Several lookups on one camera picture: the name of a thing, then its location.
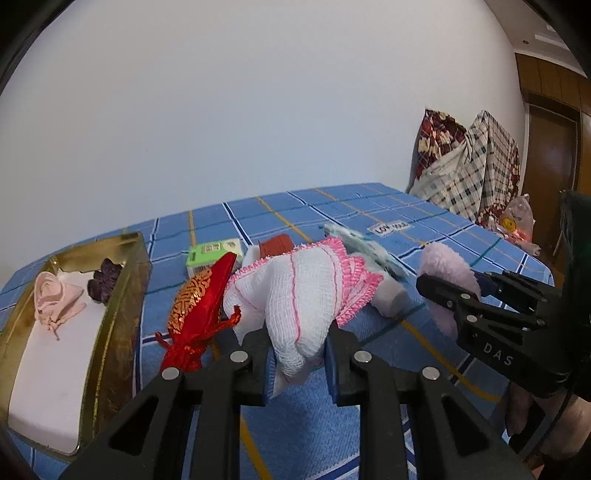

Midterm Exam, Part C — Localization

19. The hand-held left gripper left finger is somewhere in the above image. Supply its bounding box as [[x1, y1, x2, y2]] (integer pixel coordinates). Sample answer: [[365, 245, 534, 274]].
[[59, 329, 271, 480]]

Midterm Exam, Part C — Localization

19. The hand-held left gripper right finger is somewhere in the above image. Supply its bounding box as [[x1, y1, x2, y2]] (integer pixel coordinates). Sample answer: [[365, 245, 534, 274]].
[[324, 320, 536, 480]]

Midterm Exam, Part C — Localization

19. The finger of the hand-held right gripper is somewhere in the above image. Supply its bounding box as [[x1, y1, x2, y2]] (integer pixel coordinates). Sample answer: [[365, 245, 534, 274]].
[[416, 272, 546, 330], [477, 270, 563, 315]]

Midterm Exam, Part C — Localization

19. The pale pink fluffy puff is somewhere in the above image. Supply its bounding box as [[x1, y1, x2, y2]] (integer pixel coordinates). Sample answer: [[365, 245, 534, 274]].
[[419, 242, 484, 338]]

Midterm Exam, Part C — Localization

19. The white gauze cloth pink trim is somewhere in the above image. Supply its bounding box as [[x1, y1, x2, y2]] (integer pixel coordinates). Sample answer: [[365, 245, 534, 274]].
[[222, 237, 385, 400]]

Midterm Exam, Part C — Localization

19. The red gold drawstring pouch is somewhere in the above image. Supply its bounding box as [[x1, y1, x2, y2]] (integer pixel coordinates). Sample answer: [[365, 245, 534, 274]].
[[154, 252, 242, 374]]

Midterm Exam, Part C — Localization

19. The teal wet wipe packet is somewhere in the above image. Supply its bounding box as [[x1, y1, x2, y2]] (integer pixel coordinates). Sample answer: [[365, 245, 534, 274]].
[[322, 222, 410, 278]]

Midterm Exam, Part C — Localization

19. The red and white sponge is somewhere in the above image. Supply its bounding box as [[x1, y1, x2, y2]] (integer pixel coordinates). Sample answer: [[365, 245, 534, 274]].
[[243, 233, 297, 269]]

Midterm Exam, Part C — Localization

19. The gold rectangular tin box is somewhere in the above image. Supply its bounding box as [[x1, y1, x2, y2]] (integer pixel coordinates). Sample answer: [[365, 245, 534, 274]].
[[0, 232, 153, 462]]

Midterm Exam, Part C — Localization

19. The person's right forearm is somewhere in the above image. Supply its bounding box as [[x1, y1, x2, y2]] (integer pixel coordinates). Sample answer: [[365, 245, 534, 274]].
[[505, 382, 591, 464]]

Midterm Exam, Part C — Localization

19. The grey pink soft roll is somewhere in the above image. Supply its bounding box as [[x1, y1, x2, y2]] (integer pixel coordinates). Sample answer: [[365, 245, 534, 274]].
[[372, 276, 410, 319]]

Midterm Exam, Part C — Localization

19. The plastic bag with smiley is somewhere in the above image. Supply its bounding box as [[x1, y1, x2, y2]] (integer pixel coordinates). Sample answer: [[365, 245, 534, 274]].
[[488, 194, 542, 256]]

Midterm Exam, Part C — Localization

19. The white sewn blanket label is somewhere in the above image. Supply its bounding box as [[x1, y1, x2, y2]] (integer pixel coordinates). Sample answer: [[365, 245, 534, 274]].
[[371, 221, 411, 237]]

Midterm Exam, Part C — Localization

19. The plaid checked cloth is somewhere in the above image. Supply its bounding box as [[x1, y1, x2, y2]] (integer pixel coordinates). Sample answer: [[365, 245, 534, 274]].
[[408, 110, 521, 228]]

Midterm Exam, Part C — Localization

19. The green tissue pack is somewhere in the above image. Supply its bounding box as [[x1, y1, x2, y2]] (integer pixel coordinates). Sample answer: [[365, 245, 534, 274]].
[[185, 239, 244, 280]]

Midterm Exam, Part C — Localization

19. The brown wooden door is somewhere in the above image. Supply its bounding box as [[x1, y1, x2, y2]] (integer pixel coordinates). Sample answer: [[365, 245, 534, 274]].
[[514, 50, 591, 266]]

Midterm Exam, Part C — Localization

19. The blue plaid blanket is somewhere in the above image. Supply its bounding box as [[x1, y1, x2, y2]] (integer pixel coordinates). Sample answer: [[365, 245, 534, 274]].
[[0, 182, 556, 480]]

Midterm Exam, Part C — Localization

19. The red floral pillow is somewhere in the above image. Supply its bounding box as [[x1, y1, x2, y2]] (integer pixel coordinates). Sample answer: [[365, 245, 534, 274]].
[[414, 108, 468, 182]]

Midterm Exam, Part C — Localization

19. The dark purple fabric piece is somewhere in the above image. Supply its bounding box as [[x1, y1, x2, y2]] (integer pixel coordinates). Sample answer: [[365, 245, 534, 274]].
[[87, 258, 127, 304]]

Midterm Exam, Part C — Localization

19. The pale pink foam liner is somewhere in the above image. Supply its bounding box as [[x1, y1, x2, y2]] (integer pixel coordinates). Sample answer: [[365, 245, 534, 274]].
[[8, 269, 125, 454]]

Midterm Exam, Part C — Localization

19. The pink fabric flower pouch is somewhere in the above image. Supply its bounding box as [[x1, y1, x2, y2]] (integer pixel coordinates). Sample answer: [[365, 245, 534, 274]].
[[33, 271, 88, 342]]

